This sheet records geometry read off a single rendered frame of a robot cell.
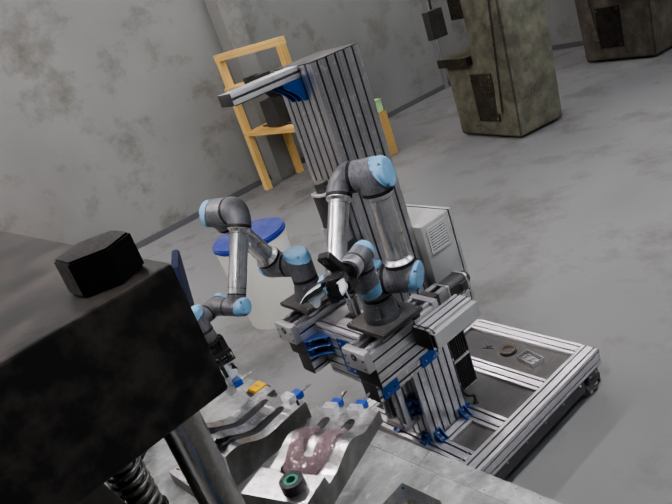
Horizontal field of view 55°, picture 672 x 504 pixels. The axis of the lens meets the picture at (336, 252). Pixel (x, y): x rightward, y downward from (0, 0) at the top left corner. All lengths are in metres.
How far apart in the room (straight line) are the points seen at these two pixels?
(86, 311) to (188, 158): 8.27
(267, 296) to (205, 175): 4.38
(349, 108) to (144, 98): 6.47
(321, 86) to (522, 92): 5.49
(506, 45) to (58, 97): 5.23
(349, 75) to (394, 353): 1.09
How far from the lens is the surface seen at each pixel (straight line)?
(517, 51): 7.72
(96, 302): 0.81
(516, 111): 7.78
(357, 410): 2.37
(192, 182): 9.07
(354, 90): 2.56
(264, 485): 2.20
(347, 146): 2.53
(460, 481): 2.11
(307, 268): 2.83
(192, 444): 0.96
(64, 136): 8.51
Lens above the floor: 2.25
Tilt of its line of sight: 21 degrees down
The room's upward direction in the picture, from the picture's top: 19 degrees counter-clockwise
